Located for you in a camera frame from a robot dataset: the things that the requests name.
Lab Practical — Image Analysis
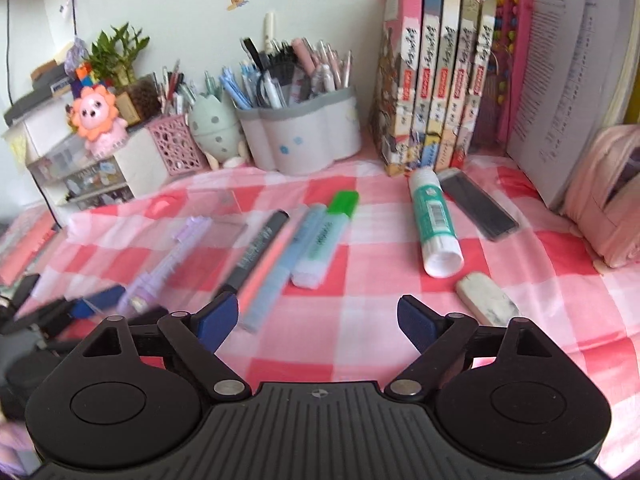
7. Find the lucky bamboo plant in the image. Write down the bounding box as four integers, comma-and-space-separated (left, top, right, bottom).
85, 22, 162, 126

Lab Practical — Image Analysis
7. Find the white storage box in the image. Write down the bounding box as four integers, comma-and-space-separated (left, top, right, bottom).
2, 105, 81, 161

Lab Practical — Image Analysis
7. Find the bunch of red black pens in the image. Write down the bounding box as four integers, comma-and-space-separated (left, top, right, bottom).
155, 59, 198, 117

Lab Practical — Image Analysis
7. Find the white comic book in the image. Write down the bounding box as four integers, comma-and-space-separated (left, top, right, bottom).
467, 0, 501, 156

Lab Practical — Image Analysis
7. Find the pink pencil case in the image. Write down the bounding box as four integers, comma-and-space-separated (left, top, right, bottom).
562, 124, 640, 268

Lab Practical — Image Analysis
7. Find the colourful puzzle cube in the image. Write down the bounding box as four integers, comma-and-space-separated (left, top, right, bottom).
75, 61, 103, 86

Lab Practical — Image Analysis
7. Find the dark grey box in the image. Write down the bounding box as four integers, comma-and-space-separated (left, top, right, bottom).
32, 72, 76, 97

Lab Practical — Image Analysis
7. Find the black flat box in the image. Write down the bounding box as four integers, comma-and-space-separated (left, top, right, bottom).
4, 91, 55, 127

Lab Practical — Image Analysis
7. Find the purple pen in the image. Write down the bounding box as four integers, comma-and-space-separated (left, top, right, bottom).
116, 216, 213, 313

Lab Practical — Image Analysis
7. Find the black pencil lead case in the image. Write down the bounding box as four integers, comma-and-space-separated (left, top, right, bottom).
437, 169, 521, 242

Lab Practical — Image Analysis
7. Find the green highlighter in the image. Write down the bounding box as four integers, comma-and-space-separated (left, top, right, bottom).
291, 190, 361, 290

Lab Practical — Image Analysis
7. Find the pink mesh pen holder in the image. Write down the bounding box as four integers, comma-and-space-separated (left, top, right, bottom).
147, 112, 208, 176

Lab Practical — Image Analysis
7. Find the black marker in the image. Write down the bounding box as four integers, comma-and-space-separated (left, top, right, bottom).
217, 209, 291, 295

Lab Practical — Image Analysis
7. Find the clear plastic drawer box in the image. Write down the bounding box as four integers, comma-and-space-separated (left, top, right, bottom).
25, 132, 93, 178

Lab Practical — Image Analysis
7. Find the olive comic book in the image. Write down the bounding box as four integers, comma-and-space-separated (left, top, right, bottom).
450, 0, 483, 168

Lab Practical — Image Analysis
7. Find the light blue highlighter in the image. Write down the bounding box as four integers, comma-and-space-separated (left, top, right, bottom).
239, 202, 326, 333

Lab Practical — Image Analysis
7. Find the pink checkered tablecloth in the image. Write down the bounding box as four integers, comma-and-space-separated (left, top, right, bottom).
0, 152, 640, 478

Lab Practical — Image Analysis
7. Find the open white book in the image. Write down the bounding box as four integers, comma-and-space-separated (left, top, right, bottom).
505, 0, 640, 211

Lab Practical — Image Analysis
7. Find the purple sachet bag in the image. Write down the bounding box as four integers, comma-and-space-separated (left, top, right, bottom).
62, 35, 91, 68

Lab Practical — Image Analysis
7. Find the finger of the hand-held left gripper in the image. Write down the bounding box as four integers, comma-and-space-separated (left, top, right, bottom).
7, 274, 42, 318
14, 284, 127, 339

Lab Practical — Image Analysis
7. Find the black cable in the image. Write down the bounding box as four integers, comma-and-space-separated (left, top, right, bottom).
5, 0, 21, 108

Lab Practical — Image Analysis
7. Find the pink lion toy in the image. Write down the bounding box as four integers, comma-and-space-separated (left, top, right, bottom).
67, 85, 128, 158

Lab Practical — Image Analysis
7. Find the tall white tube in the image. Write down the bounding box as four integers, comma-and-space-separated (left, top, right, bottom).
263, 11, 277, 56

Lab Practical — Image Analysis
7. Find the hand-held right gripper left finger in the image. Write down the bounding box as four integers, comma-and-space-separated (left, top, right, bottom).
75, 292, 251, 401

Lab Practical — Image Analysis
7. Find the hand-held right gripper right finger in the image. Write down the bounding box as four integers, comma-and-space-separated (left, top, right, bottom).
384, 295, 561, 401

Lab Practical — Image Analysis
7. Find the white green glue stick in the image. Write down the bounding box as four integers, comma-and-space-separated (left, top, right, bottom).
407, 167, 466, 278

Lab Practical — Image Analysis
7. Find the bunch of grey pens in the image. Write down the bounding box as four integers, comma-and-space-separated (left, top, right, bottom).
202, 70, 227, 103

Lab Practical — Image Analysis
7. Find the bunch of blue pink pens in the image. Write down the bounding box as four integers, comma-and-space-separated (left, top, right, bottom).
220, 35, 353, 110

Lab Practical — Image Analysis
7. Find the green egg pen holder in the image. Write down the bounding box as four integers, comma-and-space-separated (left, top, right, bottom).
187, 92, 246, 170

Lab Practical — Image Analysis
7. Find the grey white pen holder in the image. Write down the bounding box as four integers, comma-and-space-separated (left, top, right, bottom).
235, 85, 363, 177

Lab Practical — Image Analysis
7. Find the orange highlighter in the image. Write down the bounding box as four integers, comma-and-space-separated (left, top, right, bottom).
234, 220, 301, 311

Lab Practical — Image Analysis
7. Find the white eraser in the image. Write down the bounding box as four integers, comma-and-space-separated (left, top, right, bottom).
455, 271, 522, 326

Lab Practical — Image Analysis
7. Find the pink abacus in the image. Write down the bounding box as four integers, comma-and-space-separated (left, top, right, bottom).
472, 0, 535, 153

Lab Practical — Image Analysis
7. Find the pink comic book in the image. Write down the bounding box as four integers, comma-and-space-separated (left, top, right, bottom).
369, 0, 427, 178

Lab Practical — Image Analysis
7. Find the white mini drawer cabinet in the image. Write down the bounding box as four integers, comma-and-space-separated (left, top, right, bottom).
27, 125, 168, 206

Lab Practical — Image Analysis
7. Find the blue comic book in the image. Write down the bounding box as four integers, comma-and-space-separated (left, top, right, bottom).
412, 0, 447, 170

